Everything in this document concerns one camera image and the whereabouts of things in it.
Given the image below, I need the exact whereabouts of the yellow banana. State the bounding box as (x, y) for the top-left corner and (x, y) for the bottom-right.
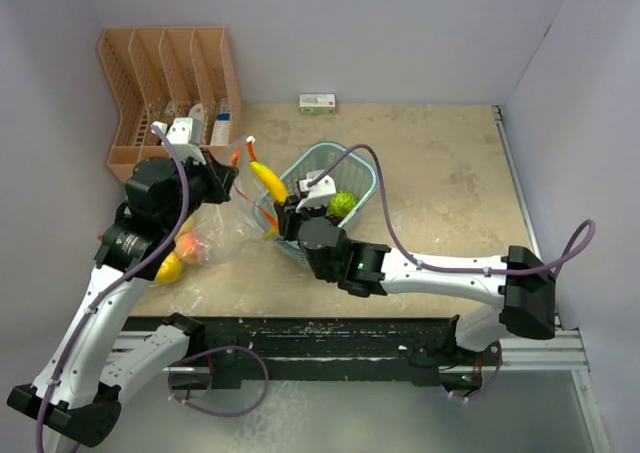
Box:
(249, 161), (289, 203)

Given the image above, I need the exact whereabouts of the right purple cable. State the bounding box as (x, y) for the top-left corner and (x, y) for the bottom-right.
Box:
(307, 144), (597, 404)

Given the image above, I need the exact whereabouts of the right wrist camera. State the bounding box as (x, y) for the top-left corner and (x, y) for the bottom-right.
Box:
(296, 170), (337, 212)

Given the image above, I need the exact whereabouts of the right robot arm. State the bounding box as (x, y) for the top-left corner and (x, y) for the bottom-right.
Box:
(274, 195), (556, 364)

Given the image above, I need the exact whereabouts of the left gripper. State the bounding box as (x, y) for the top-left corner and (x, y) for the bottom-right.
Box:
(162, 147), (237, 232)

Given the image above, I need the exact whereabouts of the peach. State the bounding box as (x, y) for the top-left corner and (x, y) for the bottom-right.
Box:
(174, 231), (207, 265)

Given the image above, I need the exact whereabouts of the green white small box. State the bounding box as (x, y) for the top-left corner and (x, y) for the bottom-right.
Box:
(298, 93), (336, 115)

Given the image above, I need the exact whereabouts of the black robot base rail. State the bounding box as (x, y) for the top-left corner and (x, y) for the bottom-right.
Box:
(99, 315), (551, 389)

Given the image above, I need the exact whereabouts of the white blue box in organizer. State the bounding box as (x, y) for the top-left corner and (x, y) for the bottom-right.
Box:
(210, 98), (231, 146)

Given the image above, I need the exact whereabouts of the green custard apple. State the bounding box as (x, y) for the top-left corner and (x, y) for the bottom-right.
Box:
(327, 190), (359, 219)

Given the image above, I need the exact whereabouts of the pink desk organizer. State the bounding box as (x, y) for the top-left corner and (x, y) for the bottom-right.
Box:
(98, 26), (243, 183)

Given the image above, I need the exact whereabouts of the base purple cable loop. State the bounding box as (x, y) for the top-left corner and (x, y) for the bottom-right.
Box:
(167, 345), (271, 419)

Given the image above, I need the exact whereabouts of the yellow apple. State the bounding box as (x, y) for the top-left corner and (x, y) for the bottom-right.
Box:
(154, 252), (183, 284)

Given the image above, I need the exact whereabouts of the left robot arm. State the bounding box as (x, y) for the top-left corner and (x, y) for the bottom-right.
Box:
(7, 149), (238, 452)

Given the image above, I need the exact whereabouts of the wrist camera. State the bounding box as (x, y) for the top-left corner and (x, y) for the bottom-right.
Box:
(296, 170), (337, 212)
(150, 117), (205, 164)

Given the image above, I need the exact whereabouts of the white bottle in organizer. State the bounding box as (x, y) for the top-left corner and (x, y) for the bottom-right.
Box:
(188, 103), (205, 136)

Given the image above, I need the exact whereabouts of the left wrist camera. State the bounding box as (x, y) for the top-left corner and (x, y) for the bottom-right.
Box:
(150, 117), (205, 164)

